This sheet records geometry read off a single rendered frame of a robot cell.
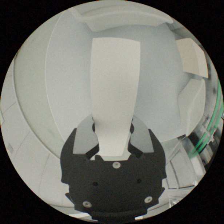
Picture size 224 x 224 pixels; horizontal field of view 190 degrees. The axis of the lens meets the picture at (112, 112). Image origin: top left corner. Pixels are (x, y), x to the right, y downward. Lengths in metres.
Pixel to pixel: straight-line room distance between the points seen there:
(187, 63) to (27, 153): 3.33
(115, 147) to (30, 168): 3.12
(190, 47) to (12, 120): 3.32
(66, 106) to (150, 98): 0.23
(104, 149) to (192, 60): 0.36
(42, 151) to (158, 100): 3.30
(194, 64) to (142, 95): 0.22
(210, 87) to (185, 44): 0.32
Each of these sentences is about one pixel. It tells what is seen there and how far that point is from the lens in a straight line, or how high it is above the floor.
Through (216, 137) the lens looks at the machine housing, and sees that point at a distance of 0.88.
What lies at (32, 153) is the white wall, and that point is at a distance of 3.12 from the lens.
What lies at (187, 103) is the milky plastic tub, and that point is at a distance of 0.25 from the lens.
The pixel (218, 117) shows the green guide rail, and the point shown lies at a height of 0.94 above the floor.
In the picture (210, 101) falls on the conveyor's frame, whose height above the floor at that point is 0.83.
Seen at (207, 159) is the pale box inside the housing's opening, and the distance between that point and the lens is 0.94.
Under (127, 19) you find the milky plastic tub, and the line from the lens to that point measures 0.20.
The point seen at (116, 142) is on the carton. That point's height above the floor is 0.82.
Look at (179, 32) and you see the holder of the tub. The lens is 0.37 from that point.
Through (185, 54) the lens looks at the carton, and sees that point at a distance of 0.30.
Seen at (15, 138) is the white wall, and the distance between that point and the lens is 3.02.
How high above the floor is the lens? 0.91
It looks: 61 degrees down
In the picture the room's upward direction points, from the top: 177 degrees clockwise
